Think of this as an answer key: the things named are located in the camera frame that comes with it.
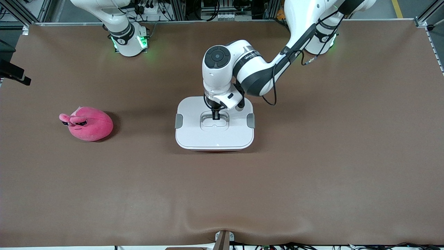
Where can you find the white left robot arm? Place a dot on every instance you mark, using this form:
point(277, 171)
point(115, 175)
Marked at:
point(256, 69)

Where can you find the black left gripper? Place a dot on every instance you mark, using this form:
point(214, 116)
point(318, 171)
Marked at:
point(212, 104)

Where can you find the white connector block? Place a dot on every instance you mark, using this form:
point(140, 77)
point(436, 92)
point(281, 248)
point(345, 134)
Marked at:
point(227, 16)

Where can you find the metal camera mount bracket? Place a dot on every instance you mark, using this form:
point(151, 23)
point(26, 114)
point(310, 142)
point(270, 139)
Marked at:
point(223, 241)

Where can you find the white power strip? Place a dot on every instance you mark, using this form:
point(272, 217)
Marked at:
point(152, 10)

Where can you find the aluminium frame strut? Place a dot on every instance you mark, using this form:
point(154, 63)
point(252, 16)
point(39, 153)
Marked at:
point(421, 21)
point(20, 12)

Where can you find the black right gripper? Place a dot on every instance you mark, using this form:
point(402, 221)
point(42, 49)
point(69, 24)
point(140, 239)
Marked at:
point(10, 69)

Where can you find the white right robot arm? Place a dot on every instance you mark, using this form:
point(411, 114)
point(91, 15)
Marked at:
point(126, 43)

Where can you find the brown table mat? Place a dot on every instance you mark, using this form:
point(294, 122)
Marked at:
point(222, 194)

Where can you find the pink plastic box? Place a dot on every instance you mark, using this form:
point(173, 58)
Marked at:
point(215, 150)

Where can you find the orange packets pile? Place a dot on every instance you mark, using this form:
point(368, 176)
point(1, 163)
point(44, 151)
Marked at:
point(280, 14)

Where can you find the pink plush toy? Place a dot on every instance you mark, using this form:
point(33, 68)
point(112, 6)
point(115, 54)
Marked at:
point(93, 126)

